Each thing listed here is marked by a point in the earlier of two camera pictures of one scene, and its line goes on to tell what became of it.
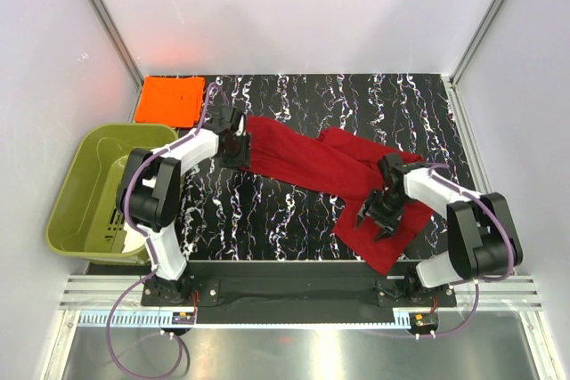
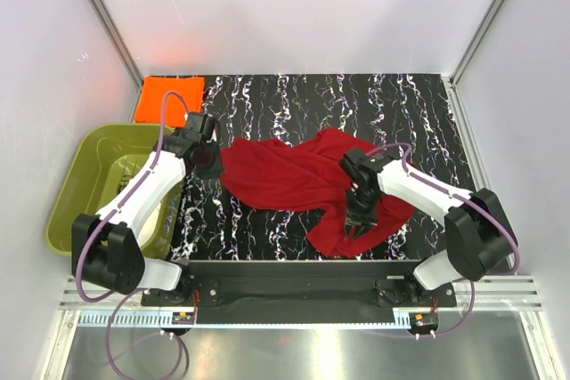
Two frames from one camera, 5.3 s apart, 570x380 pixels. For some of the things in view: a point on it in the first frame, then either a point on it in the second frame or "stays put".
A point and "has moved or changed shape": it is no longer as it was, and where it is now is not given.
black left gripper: [242, 160] to [217, 169]
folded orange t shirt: [175, 101] stays put
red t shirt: [343, 166] has moved or changed shape
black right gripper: [373, 213] to [362, 221]
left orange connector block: [183, 318] stays put
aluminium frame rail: [106, 292] stays put
